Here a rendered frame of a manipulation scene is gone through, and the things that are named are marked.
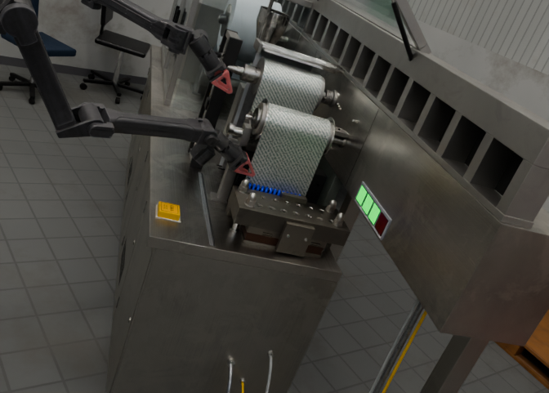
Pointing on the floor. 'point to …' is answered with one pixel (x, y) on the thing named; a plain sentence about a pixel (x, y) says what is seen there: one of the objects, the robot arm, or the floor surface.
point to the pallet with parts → (537, 341)
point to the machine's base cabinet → (201, 310)
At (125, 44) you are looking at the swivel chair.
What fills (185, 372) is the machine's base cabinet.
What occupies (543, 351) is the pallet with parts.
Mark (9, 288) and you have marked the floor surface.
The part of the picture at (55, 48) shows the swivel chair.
